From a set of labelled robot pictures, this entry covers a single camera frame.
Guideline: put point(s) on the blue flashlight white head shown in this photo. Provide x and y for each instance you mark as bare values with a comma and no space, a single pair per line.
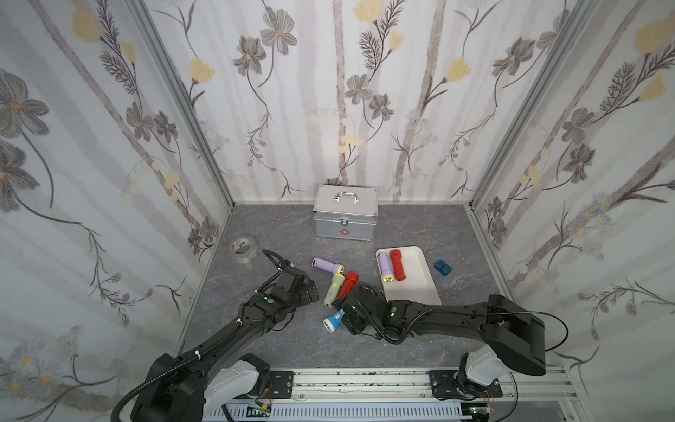
333,322

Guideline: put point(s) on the aluminium frame rail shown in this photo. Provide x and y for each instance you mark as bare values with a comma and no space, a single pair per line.
344,377

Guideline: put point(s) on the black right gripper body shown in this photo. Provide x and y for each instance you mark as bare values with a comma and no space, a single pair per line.
356,309

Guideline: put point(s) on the short red flashlight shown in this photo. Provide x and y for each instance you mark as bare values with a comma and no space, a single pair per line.
396,259

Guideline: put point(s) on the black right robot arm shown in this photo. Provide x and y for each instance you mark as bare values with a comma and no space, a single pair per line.
515,337

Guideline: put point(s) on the purple flashlight yellow rim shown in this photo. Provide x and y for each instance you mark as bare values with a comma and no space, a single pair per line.
328,266

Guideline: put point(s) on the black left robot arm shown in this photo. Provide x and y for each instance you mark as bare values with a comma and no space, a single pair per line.
175,388

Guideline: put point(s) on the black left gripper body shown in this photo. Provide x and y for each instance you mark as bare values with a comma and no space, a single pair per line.
294,280

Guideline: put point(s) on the silver metal first-aid case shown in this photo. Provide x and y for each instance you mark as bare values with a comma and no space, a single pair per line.
346,212

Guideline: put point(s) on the small blue block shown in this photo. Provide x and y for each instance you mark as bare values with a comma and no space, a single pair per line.
442,267

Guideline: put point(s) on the white plastic tray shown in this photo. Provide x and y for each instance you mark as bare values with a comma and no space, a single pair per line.
419,285

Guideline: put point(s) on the clear packing tape roll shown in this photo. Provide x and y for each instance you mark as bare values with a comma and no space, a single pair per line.
243,249

